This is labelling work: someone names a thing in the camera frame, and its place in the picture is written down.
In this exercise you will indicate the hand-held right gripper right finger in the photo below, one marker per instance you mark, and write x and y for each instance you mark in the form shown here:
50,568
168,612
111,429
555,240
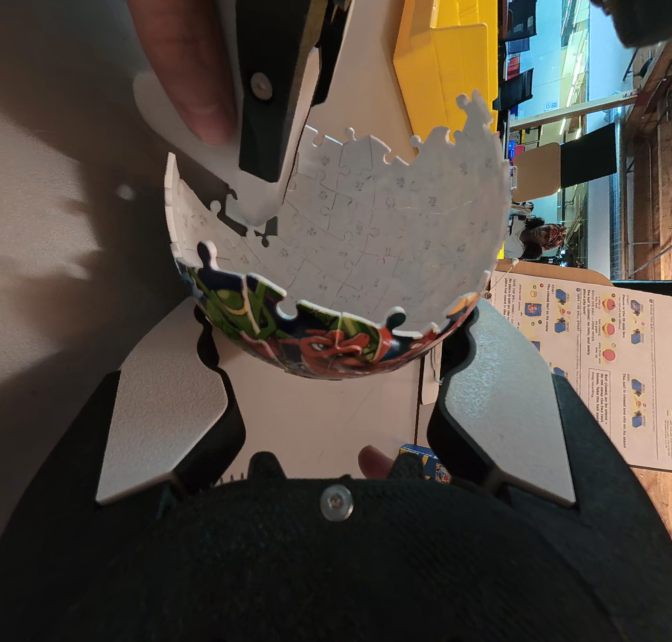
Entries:
509,421

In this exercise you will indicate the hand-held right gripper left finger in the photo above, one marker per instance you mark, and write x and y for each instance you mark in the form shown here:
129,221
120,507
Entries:
162,421

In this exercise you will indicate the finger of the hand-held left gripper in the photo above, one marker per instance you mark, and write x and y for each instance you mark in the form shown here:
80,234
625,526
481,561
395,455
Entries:
262,201
323,75

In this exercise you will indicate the colourful puzzle ball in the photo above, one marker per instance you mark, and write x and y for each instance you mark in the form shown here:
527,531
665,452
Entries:
393,232

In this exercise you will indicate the blue puzzle box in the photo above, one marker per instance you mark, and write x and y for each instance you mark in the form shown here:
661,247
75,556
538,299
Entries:
420,461

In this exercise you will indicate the person's left hand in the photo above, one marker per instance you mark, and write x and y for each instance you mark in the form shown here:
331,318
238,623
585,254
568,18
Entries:
183,48

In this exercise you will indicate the person's right hand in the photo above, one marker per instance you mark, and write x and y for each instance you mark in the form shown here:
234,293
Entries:
375,462

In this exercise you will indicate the clipboard with paper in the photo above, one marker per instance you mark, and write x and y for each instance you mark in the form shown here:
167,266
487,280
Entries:
603,348

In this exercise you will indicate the yellow plastic bin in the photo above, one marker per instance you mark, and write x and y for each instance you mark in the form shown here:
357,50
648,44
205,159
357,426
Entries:
451,64

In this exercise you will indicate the dark storage rack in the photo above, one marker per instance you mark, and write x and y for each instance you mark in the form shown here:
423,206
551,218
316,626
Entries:
517,48

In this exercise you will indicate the tan rounded panel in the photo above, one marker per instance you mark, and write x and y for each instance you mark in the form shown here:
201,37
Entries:
535,172

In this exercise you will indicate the black panel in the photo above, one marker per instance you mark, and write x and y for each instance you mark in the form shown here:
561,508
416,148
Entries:
588,153

